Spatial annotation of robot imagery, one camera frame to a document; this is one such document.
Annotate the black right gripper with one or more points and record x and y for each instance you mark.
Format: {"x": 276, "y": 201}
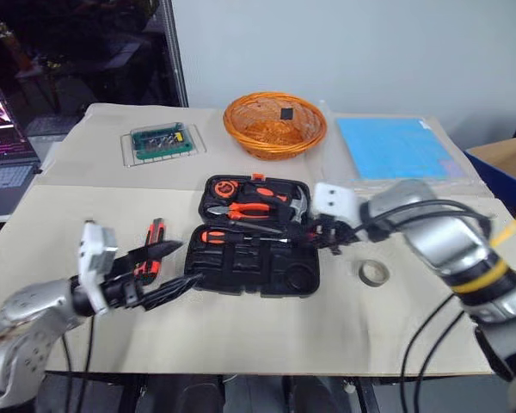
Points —
{"x": 329, "y": 234}

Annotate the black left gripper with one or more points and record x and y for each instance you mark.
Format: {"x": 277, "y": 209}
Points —
{"x": 122, "y": 294}

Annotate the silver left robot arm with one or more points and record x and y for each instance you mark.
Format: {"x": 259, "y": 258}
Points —
{"x": 34, "y": 301}

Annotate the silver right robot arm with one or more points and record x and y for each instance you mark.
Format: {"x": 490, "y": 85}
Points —
{"x": 447, "y": 241}

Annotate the black plastic tool case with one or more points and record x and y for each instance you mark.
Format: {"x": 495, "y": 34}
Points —
{"x": 258, "y": 269}

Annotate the steel claw hammer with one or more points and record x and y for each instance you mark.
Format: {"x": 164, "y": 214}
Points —
{"x": 299, "y": 207}

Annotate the orange black utility knife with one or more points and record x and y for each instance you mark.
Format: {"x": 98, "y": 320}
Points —
{"x": 157, "y": 232}

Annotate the clear plastic sleeve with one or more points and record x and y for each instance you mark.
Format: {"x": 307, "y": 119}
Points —
{"x": 348, "y": 186}

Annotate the grey tape roll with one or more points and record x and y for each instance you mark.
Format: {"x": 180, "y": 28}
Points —
{"x": 361, "y": 275}

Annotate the orange black tape measure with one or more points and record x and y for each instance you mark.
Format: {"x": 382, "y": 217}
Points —
{"x": 224, "y": 189}

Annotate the large kraft paper sheet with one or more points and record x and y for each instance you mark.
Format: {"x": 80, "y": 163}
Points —
{"x": 241, "y": 331}

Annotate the orange wicker basket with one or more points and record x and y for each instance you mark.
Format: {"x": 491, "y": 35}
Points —
{"x": 241, "y": 131}

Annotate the small black square object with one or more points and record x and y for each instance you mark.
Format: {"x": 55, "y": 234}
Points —
{"x": 286, "y": 114}

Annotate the blue sheet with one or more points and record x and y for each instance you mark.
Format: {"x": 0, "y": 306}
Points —
{"x": 391, "y": 146}

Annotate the green screwdriver bit box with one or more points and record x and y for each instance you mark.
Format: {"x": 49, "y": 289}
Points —
{"x": 159, "y": 139}

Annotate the narrow kraft paper sheet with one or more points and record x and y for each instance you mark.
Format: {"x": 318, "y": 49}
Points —
{"x": 90, "y": 142}

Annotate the open laptop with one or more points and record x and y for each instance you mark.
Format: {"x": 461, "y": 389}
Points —
{"x": 4, "y": 180}

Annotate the blue cardboard box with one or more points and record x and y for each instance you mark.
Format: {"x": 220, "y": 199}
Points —
{"x": 503, "y": 159}

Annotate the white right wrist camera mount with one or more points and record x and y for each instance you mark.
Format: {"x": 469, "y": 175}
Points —
{"x": 335, "y": 202}

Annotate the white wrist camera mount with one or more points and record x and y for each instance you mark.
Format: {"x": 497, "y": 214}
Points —
{"x": 335, "y": 202}
{"x": 95, "y": 258}

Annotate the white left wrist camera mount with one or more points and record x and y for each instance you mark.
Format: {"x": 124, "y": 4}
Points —
{"x": 95, "y": 258}

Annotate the grey metal post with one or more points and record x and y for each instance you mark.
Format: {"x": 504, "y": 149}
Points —
{"x": 176, "y": 51}

